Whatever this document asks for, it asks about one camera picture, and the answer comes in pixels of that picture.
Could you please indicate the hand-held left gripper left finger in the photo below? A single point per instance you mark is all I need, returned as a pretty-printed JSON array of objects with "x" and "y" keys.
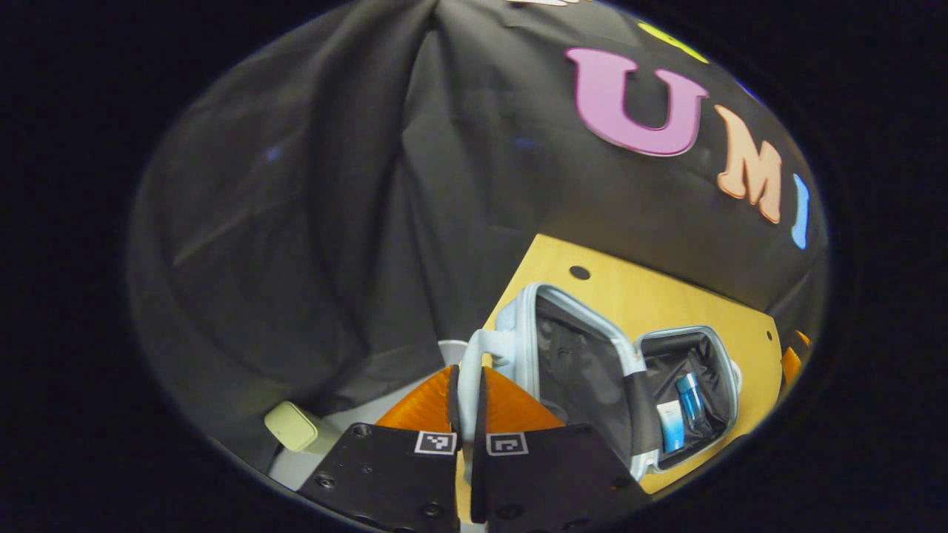
[{"x": 452, "y": 400}]

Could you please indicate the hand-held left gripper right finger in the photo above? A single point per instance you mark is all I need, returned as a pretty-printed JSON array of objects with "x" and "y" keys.
[{"x": 482, "y": 407}]

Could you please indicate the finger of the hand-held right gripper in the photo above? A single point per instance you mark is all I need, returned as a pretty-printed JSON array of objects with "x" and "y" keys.
[{"x": 791, "y": 366}]

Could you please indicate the light blue suitcase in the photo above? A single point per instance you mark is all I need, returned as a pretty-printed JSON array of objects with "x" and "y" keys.
[{"x": 509, "y": 326}]

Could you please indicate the blue skin care bottle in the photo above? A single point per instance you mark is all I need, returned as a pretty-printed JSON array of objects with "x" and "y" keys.
[{"x": 691, "y": 403}]

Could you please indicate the white and blue tube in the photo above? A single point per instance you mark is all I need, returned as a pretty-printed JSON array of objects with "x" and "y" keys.
[{"x": 670, "y": 429}]

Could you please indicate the pale green box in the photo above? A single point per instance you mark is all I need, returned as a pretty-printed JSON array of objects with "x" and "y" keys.
[{"x": 296, "y": 426}]

